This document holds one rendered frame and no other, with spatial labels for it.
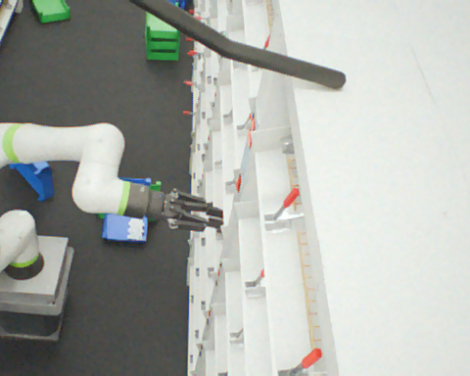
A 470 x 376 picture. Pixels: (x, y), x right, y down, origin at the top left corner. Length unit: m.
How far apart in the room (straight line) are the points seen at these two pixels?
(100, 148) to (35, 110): 1.99
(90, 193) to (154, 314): 1.18
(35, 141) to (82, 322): 1.08
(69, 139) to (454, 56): 1.00
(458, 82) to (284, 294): 0.40
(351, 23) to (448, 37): 0.16
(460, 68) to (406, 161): 0.25
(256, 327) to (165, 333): 1.50
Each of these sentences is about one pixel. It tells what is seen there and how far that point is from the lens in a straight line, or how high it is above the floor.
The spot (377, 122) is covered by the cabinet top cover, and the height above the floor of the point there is 1.76.
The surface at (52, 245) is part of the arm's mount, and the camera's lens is 2.38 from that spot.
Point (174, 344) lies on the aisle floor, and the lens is 2.53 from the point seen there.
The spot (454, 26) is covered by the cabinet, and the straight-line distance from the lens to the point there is 1.08.
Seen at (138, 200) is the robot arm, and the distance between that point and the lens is 1.52.
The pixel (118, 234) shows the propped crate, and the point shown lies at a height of 0.02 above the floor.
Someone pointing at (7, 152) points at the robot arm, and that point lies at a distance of 1.80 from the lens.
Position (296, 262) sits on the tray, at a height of 1.52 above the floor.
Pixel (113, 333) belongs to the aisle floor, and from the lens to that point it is 2.55.
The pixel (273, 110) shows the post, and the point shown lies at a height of 1.60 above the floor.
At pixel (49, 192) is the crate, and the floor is 0.04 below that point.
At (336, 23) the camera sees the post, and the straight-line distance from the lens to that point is 0.99.
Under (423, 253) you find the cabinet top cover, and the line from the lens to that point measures 0.68.
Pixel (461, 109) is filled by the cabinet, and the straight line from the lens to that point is 0.89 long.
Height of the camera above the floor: 2.23
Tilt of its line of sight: 48 degrees down
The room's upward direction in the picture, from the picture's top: 9 degrees clockwise
